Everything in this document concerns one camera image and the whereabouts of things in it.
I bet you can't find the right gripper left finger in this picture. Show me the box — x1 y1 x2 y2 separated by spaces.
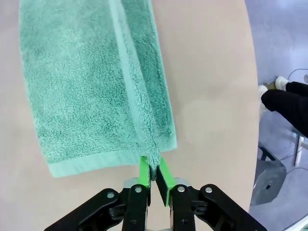
44 155 152 231

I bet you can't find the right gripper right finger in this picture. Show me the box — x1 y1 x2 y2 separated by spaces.
155 157 268 231

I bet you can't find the green terry towel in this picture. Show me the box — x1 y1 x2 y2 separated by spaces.
18 0 178 179

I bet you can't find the grey metal stand base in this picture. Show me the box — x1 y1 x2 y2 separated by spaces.
249 146 287 205

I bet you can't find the white shoe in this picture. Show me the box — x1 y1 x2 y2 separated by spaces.
258 84 270 116
275 76 289 91

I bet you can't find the person in pink hoodie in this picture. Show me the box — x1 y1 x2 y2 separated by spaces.
261 81 308 139

